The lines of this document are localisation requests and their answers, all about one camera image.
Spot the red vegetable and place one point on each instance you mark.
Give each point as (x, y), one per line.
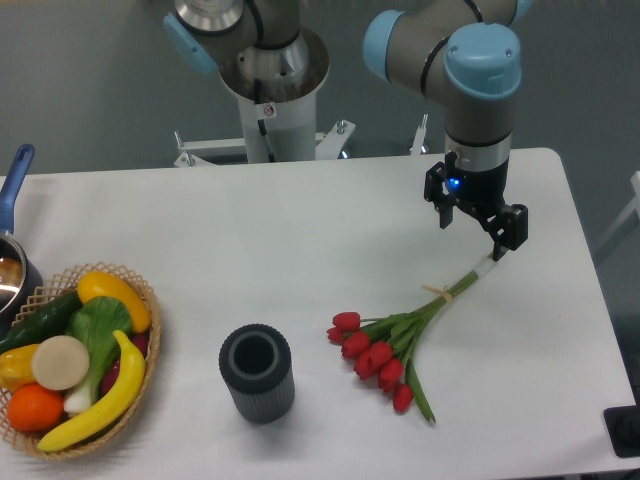
(141, 341)

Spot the orange fruit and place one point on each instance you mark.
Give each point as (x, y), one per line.
(33, 408)

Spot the yellow banana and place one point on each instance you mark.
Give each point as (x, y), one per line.
(105, 411)

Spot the red tulip bouquet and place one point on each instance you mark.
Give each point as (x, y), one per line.
(385, 348)

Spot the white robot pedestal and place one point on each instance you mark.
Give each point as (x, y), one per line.
(275, 92)

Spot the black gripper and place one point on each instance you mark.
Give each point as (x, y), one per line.
(482, 194)

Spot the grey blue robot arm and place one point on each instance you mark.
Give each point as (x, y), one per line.
(462, 55)

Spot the blue handled saucepan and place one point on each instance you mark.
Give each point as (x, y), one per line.
(19, 277)

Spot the beige round slice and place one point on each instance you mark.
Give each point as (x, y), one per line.
(60, 363)

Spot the green bok choy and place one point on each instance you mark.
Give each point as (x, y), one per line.
(93, 325)

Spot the woven wicker basket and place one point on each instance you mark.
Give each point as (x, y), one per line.
(57, 286)

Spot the black device at edge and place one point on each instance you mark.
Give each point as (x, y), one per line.
(623, 429)

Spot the yellow bell pepper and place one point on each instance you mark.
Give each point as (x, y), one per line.
(16, 370)

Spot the white frame at right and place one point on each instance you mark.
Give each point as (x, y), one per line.
(621, 227)

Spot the dark grey ribbed vase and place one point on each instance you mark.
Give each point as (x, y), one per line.
(256, 365)

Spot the green cucumber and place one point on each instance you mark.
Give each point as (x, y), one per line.
(50, 320)

